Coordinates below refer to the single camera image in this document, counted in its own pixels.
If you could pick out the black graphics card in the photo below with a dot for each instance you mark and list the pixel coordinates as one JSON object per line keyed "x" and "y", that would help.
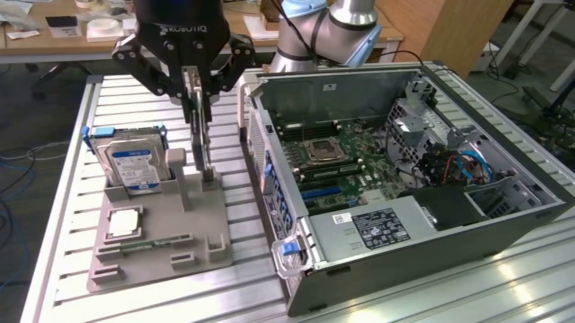
{"x": 199, "y": 144}

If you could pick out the grey parts rack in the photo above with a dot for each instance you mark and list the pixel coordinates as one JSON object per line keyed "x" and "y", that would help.
{"x": 152, "y": 272}

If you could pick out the white paper stack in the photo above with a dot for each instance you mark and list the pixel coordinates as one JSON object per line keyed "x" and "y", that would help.
{"x": 264, "y": 28}

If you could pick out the silver CPU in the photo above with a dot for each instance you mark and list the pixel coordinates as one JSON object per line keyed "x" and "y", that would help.
{"x": 124, "y": 223}

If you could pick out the metal disk bay cage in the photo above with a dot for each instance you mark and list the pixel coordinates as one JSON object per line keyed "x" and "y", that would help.
{"x": 516, "y": 191}
{"x": 411, "y": 129}

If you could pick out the wooden cabinet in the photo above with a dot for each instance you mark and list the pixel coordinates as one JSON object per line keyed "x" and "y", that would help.
{"x": 463, "y": 33}

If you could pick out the small white labelled box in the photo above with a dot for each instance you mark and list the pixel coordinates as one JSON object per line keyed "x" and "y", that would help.
{"x": 128, "y": 27}

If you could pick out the white box with black label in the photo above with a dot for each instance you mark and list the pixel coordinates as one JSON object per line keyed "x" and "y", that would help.
{"x": 62, "y": 28}

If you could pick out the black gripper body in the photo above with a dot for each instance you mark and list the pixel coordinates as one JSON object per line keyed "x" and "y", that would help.
{"x": 179, "y": 20}

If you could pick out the blue expansion slot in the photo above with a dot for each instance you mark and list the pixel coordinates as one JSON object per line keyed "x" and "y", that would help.
{"x": 320, "y": 193}

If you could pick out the hard disk with blue bracket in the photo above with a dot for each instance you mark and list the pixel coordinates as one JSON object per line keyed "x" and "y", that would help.
{"x": 129, "y": 165}

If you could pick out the open black PC case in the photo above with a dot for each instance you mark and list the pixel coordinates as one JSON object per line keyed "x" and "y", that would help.
{"x": 404, "y": 269}

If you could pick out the white box with tape roll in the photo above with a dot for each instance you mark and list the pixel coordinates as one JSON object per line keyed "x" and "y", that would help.
{"x": 102, "y": 32}

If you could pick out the black office chair base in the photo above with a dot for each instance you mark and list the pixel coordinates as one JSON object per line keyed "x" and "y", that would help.
{"x": 38, "y": 92}

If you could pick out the black installed RAM stick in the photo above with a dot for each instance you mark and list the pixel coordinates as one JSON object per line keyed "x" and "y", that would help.
{"x": 332, "y": 170}

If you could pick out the grey power supply unit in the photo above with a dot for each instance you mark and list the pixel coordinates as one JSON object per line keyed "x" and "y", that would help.
{"x": 336, "y": 242}

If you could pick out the blue case latch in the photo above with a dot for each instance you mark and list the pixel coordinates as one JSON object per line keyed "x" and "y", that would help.
{"x": 287, "y": 250}

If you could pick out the white paper tag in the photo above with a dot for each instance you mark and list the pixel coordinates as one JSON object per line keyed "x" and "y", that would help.
{"x": 22, "y": 34}

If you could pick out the wooden desk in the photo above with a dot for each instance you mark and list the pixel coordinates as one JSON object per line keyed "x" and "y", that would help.
{"x": 66, "y": 43}

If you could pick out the beige tape roll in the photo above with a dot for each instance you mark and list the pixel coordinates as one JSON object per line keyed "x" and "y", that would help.
{"x": 84, "y": 4}

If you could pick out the metal CPU socket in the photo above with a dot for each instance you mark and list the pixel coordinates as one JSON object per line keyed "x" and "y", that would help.
{"x": 321, "y": 149}

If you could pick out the green motherboard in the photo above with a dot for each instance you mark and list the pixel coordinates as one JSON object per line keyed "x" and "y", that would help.
{"x": 379, "y": 161}

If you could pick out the silver chipset heatsink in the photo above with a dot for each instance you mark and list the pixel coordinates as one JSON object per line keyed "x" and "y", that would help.
{"x": 373, "y": 196}

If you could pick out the green RAM stick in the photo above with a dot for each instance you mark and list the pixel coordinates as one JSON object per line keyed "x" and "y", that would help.
{"x": 145, "y": 245}

